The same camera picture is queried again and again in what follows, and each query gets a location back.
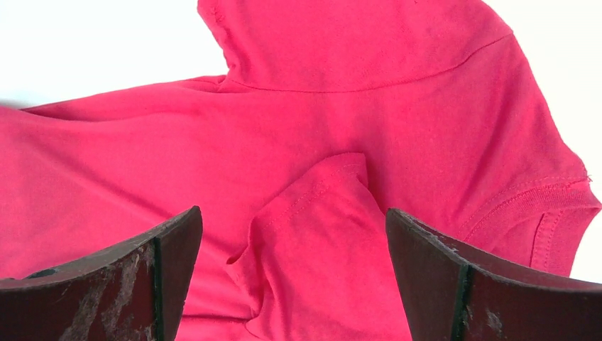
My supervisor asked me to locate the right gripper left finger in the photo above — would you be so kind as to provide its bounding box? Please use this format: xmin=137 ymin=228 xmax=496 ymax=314
xmin=1 ymin=206 xmax=202 ymax=340

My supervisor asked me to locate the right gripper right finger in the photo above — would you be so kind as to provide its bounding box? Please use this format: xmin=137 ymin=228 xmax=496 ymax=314
xmin=385 ymin=209 xmax=601 ymax=341

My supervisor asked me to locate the magenta t shirt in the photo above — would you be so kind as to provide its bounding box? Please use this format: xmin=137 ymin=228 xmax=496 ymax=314
xmin=1 ymin=1 xmax=601 ymax=340

